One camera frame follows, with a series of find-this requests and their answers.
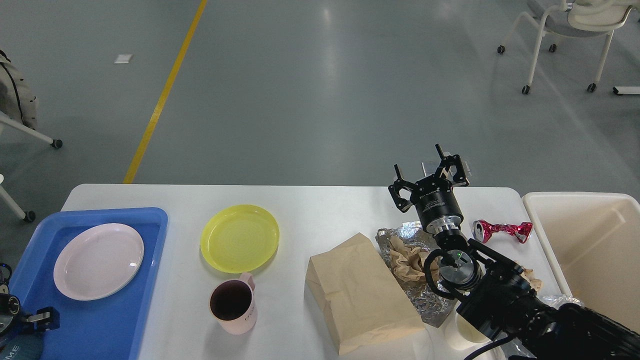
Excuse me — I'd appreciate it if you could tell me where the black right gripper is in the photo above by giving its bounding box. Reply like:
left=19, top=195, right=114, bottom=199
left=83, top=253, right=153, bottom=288
left=388, top=144, right=470, bottom=234

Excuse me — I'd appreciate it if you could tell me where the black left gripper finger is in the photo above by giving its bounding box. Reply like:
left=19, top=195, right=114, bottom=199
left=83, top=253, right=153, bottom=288
left=20, top=306, right=60, bottom=333

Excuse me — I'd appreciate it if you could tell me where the pink mug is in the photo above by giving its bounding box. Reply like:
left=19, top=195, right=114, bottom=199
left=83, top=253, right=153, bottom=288
left=208, top=272, right=258, bottom=335

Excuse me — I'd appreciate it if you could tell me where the yellow plastic plate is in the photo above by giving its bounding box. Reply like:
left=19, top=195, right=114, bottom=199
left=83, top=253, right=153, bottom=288
left=199, top=204, right=281, bottom=274

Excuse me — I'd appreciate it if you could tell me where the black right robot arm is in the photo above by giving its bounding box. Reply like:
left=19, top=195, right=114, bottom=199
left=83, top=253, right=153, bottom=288
left=388, top=145, right=639, bottom=360

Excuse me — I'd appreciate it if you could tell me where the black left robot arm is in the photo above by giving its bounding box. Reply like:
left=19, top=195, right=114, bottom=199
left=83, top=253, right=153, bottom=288
left=0, top=263, right=61, bottom=351

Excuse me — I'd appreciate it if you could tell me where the teal mug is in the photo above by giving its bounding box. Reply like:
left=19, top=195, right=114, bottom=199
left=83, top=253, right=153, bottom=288
left=0, top=333, right=44, bottom=360

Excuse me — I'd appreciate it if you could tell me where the crushed red can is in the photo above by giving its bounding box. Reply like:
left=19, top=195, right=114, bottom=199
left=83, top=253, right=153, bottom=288
left=471, top=219, right=533, bottom=244

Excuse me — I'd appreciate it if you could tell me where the blue plastic tray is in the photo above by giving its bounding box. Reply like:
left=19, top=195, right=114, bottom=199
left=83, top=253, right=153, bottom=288
left=8, top=207, right=169, bottom=360

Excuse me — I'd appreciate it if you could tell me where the crumpled brown paper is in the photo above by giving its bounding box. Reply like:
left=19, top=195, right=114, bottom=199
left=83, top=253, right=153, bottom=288
left=389, top=235, right=440, bottom=283

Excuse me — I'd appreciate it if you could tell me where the pink plate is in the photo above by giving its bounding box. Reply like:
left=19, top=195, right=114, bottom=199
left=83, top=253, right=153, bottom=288
left=53, top=223, right=146, bottom=301

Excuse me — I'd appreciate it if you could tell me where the crumpled aluminium foil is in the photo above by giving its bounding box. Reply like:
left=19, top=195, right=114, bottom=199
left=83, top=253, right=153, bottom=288
left=375, top=222, right=455, bottom=328

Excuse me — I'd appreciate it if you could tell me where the brown paper bag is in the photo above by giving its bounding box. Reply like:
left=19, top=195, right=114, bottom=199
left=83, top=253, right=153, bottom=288
left=305, top=233, right=425, bottom=356

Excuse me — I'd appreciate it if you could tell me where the white paper cup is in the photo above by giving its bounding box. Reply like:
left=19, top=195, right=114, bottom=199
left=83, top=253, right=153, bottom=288
left=445, top=312, right=490, bottom=351

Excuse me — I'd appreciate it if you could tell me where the beige plastic bin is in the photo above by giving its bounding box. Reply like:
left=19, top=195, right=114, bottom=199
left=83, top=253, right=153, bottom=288
left=522, top=192, right=640, bottom=332

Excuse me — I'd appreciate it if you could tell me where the left background chair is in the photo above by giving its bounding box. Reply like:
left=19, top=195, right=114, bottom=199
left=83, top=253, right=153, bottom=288
left=0, top=49, right=64, bottom=223

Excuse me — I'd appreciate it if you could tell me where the white bar on floor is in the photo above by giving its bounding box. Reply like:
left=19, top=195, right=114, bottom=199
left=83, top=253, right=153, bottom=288
left=612, top=86, right=640, bottom=96

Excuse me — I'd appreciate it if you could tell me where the white office chair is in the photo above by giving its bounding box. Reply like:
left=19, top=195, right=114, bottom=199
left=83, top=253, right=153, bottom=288
left=496, top=0, right=639, bottom=95

